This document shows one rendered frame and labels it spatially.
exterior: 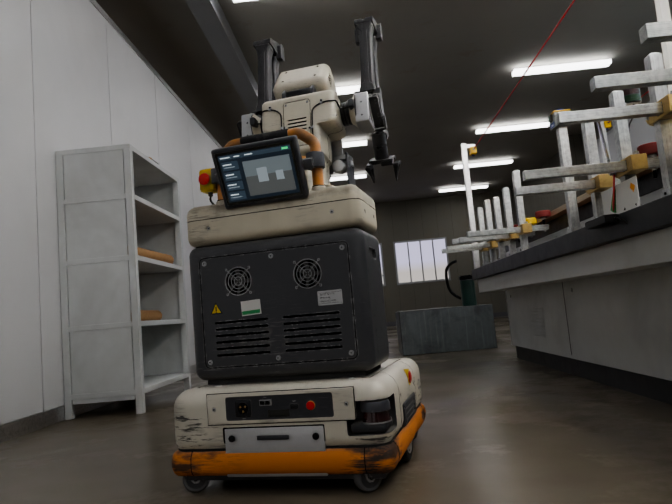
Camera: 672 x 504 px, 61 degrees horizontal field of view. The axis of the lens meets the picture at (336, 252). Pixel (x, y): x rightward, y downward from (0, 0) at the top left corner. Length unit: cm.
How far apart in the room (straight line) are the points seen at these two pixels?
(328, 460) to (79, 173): 261
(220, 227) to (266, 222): 14
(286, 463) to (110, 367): 209
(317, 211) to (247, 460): 69
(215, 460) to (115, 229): 213
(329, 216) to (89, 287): 221
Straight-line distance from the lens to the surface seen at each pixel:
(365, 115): 206
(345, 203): 158
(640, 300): 260
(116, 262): 351
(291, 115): 207
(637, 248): 210
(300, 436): 155
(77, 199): 366
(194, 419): 167
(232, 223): 169
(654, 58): 196
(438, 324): 559
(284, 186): 161
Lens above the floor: 45
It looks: 6 degrees up
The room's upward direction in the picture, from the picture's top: 5 degrees counter-clockwise
